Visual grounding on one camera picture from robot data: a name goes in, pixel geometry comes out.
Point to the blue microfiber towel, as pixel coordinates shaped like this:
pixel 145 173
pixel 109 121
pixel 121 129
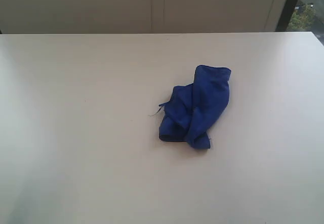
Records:
pixel 194 108

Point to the green tree outside window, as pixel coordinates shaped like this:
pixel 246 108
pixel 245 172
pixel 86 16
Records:
pixel 302 19

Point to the black window frame post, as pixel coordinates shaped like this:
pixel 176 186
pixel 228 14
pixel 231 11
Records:
pixel 286 15

